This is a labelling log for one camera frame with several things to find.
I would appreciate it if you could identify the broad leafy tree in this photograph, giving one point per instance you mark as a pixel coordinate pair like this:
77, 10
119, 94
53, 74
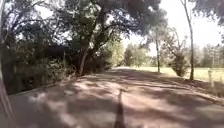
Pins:
135, 55

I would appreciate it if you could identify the grey paved path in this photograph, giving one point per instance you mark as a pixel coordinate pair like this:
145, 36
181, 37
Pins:
100, 100

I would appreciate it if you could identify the slender tree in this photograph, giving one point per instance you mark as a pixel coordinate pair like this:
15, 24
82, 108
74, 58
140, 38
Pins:
157, 56

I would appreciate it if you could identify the dense wood of trees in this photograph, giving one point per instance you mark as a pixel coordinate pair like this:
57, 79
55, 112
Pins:
50, 50

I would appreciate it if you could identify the green bush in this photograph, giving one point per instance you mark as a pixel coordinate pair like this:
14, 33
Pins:
180, 65

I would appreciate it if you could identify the thin tall tree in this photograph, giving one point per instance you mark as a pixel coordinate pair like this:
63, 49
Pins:
191, 60

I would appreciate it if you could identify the grass field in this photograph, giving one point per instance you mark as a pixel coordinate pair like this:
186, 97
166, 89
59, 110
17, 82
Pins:
203, 73

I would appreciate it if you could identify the distant row of trees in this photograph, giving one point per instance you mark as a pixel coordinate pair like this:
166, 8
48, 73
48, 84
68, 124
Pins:
208, 56

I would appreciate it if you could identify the pale post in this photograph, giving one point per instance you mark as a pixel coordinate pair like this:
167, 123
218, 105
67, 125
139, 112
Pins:
210, 77

